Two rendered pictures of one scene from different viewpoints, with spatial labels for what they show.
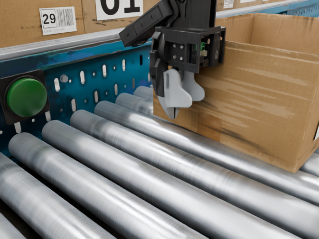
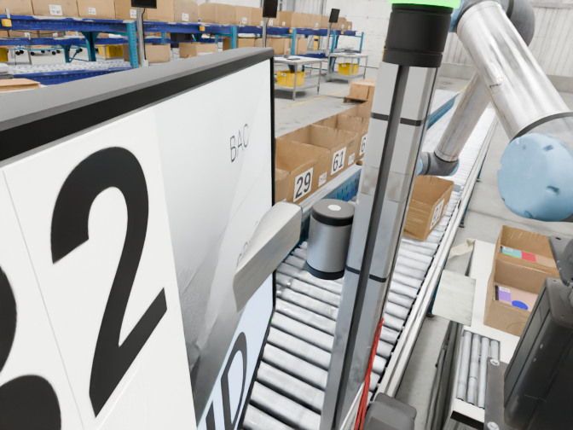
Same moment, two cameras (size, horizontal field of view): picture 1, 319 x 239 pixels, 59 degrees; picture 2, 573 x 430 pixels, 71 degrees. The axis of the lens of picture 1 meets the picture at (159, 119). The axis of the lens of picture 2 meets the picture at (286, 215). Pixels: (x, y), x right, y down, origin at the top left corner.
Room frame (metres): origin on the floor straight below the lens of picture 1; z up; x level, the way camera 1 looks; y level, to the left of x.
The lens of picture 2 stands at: (-1.05, 0.72, 1.57)
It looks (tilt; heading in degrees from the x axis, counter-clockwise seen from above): 26 degrees down; 348
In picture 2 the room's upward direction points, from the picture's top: 5 degrees clockwise
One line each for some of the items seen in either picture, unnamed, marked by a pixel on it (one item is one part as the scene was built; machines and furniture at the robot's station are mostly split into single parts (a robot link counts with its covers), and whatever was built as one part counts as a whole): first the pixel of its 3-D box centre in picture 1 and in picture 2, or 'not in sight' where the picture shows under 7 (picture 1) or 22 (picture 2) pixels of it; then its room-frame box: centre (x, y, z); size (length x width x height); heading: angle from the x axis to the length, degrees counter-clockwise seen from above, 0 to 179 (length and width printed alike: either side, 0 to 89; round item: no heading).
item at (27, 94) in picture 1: (28, 97); not in sight; (0.47, 0.23, 0.81); 0.07 x 0.01 x 0.07; 141
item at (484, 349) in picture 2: not in sight; (483, 371); (-0.36, -0.02, 0.74); 0.28 x 0.02 x 0.02; 144
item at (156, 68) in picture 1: (163, 67); not in sight; (0.42, -0.01, 0.88); 0.05 x 0.02 x 0.09; 141
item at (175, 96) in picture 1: (176, 97); not in sight; (0.41, -0.03, 0.84); 0.06 x 0.03 x 0.09; 51
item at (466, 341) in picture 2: not in sight; (464, 363); (-0.33, 0.02, 0.74); 0.28 x 0.02 x 0.02; 144
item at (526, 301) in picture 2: not in sight; (517, 306); (-0.13, -0.30, 0.76); 0.19 x 0.14 x 0.02; 146
